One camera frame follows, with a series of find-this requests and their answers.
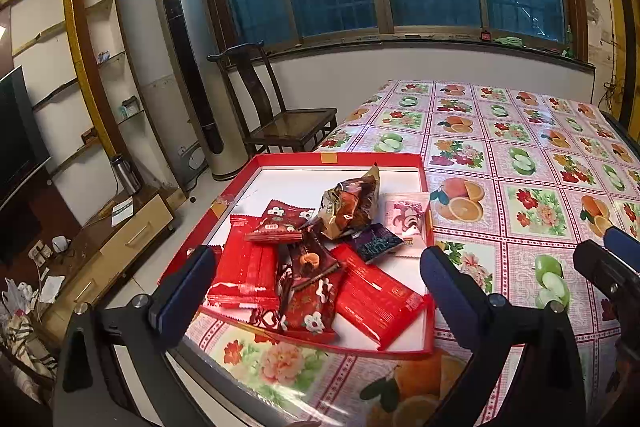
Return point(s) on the large red snack packet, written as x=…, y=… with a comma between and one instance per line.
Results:
x=380, y=302
x=245, y=267

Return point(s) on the white power strip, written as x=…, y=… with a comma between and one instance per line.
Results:
x=40, y=253

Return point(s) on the dark wooden chair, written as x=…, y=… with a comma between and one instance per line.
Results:
x=295, y=122

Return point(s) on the green white booklet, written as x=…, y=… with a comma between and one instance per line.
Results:
x=122, y=212

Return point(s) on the fruit and flower print tablecloth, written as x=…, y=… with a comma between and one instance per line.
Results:
x=500, y=232

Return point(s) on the striped cloth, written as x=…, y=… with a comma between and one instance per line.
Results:
x=25, y=347

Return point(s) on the flat screen television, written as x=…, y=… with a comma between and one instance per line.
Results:
x=15, y=132

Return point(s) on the steel thermos jug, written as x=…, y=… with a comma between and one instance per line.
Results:
x=125, y=174

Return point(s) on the wall shelf unit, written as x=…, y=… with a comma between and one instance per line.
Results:
x=50, y=32

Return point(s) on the white plastic bag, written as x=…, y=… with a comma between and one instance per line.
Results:
x=20, y=299

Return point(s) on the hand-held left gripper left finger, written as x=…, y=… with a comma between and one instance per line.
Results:
x=182, y=292

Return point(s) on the wooden tv cabinet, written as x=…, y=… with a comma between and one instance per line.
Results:
x=125, y=237

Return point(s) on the small dark snack packet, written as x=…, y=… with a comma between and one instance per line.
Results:
x=375, y=244

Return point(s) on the green cloth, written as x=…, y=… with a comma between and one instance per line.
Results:
x=507, y=41

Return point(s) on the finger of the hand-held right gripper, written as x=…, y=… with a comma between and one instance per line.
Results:
x=622, y=243
x=607, y=272

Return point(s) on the red gift box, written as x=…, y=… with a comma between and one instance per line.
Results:
x=280, y=179

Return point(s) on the green bottle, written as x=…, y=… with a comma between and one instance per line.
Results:
x=569, y=42

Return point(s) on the brown gold-label snack bag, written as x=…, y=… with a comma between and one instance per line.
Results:
x=345, y=217

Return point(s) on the red floral snack packet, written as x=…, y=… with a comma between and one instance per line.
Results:
x=310, y=312
x=280, y=222

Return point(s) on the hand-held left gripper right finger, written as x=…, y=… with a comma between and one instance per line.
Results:
x=450, y=292

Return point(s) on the grey tower air conditioner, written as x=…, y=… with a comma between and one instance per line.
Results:
x=212, y=67

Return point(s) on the pink snack packet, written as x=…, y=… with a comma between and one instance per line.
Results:
x=405, y=217

